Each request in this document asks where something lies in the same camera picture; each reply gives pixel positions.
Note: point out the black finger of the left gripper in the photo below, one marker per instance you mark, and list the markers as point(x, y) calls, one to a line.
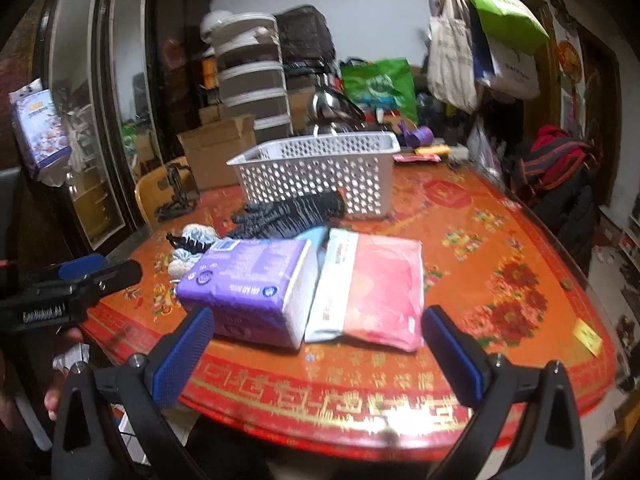
point(114, 277)

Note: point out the stainless steel kettle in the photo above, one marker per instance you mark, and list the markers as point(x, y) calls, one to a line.
point(331, 112)

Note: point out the bright green hanging bag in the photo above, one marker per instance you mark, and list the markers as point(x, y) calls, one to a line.
point(512, 23)

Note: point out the beige canvas tote bag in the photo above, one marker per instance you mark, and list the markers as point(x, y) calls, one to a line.
point(450, 66)

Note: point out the wooden chair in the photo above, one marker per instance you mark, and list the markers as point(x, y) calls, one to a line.
point(167, 193)

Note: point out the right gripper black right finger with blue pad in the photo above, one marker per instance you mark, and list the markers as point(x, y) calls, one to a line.
point(548, 442)

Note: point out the white perforated plastic basket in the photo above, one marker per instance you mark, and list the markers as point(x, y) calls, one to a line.
point(358, 165)

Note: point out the black knit glove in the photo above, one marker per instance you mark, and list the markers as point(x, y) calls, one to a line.
point(287, 218)

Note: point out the white plastic drawer tower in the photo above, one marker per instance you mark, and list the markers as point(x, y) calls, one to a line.
point(250, 71)

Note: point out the dark wooden glass cabinet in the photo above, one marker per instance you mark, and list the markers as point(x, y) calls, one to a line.
point(125, 78)

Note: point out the cardboard box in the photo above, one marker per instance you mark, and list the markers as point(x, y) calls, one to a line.
point(209, 148)

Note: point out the pink white tissue pack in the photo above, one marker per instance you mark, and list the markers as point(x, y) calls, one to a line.
point(370, 288)

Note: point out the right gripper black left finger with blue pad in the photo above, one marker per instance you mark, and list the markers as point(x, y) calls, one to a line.
point(87, 443)

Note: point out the person's left hand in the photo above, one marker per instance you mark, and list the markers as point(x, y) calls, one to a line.
point(34, 357)

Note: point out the purple tissue pack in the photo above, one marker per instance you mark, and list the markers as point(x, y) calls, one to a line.
point(260, 291)

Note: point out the purple plastic cup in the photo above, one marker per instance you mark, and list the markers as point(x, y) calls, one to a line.
point(419, 137)

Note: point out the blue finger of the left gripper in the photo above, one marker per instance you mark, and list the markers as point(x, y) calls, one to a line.
point(80, 265)

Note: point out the blue white snack bag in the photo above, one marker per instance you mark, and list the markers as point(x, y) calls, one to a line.
point(40, 135)

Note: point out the black bag on drawers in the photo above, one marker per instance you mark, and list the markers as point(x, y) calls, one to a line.
point(304, 35)

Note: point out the red striped clothing pile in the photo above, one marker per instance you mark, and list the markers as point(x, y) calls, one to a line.
point(554, 179)

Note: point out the white blue crumpled cloth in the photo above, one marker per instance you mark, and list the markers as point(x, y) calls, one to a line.
point(188, 247)

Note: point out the light blue packet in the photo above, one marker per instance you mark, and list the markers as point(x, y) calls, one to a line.
point(317, 236)

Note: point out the white hanging bag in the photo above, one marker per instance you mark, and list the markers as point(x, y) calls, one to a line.
point(500, 68)

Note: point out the green shopping bag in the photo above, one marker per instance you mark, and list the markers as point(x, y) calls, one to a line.
point(386, 84)

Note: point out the yellow object on table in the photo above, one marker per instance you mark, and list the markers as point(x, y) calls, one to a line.
point(433, 150)

